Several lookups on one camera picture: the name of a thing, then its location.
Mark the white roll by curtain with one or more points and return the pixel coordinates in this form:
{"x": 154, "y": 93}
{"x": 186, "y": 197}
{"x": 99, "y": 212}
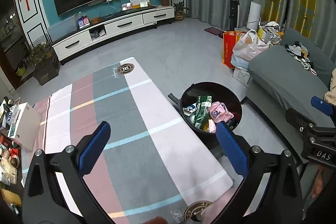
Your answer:
{"x": 254, "y": 16}

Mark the black round trash bin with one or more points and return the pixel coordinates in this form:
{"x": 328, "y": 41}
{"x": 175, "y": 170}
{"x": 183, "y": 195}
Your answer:
{"x": 219, "y": 93}

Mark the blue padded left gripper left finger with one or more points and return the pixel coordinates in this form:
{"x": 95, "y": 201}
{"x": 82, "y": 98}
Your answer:
{"x": 91, "y": 146}

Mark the black standing vacuum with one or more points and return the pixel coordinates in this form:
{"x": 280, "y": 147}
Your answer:
{"x": 234, "y": 14}

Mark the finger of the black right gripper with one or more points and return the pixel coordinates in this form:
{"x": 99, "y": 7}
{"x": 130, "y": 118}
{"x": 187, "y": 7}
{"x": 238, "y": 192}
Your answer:
{"x": 297, "y": 120}

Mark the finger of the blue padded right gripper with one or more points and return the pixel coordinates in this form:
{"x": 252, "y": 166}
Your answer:
{"x": 322, "y": 106}

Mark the green snack bag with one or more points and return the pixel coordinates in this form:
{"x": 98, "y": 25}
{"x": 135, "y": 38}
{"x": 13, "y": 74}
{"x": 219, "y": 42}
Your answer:
{"x": 202, "y": 111}

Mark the right hand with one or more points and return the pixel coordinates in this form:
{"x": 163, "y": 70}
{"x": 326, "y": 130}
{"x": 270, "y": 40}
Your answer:
{"x": 320, "y": 181}

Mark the white side cabinet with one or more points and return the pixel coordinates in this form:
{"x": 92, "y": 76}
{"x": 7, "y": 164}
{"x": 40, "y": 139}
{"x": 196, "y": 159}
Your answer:
{"x": 25, "y": 130}

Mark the clothes pile on sofa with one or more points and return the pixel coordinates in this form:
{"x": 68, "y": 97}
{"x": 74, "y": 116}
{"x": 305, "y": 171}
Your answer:
{"x": 300, "y": 53}

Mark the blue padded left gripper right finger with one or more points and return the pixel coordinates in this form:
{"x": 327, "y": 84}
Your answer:
{"x": 233, "y": 150}

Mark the pink checked floor mat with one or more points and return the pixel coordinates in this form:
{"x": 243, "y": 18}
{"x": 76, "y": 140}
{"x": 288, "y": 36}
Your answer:
{"x": 153, "y": 163}

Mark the grey sofa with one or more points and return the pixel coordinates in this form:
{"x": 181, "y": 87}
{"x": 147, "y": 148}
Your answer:
{"x": 279, "y": 83}

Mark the blue white box on cabinet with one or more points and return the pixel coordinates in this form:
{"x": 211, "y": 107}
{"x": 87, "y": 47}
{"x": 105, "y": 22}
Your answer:
{"x": 83, "y": 21}

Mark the pink plastic bag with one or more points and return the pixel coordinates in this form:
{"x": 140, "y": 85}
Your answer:
{"x": 219, "y": 112}

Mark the red shopping bag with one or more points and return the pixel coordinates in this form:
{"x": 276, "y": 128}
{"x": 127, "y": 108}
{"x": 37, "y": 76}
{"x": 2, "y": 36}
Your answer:
{"x": 230, "y": 38}

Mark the white tv cabinet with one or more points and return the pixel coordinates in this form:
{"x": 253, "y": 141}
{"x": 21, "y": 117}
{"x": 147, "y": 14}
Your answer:
{"x": 112, "y": 28}

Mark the potted plant on floor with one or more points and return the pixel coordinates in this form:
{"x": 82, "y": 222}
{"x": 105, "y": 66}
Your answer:
{"x": 180, "y": 11}

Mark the dark planter with plants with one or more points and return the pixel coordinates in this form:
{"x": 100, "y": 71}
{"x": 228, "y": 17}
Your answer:
{"x": 45, "y": 62}

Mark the white plastic bag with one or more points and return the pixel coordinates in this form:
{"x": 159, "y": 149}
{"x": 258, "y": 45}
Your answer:
{"x": 247, "y": 48}

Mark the white blue carton box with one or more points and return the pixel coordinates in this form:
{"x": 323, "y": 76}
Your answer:
{"x": 189, "y": 110}

